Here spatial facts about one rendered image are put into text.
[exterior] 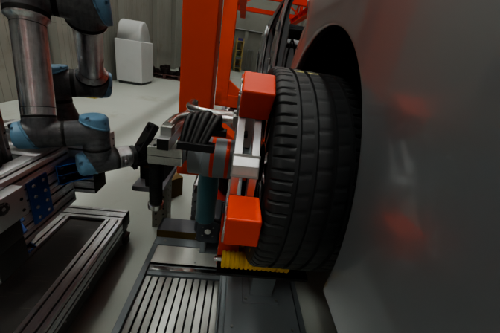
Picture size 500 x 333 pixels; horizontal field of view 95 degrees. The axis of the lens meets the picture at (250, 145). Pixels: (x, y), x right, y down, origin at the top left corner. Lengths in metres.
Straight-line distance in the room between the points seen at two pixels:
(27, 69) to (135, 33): 6.53
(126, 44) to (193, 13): 6.18
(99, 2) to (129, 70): 6.50
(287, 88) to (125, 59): 6.90
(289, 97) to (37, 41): 0.67
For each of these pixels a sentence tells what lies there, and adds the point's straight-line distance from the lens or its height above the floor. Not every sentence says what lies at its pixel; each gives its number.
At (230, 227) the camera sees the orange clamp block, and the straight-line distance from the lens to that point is 0.50.
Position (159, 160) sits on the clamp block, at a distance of 0.64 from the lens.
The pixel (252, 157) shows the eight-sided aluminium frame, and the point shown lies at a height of 0.98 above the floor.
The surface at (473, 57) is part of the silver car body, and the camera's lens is 0.34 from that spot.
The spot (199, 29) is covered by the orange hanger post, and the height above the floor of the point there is 1.28.
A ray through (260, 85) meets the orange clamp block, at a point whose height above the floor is 1.14.
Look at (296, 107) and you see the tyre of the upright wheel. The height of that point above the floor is 1.10.
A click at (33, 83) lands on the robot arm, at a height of 1.05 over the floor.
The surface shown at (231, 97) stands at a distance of 3.15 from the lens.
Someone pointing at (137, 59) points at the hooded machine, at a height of 0.68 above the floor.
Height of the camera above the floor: 1.19
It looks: 21 degrees down
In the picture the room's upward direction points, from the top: 9 degrees clockwise
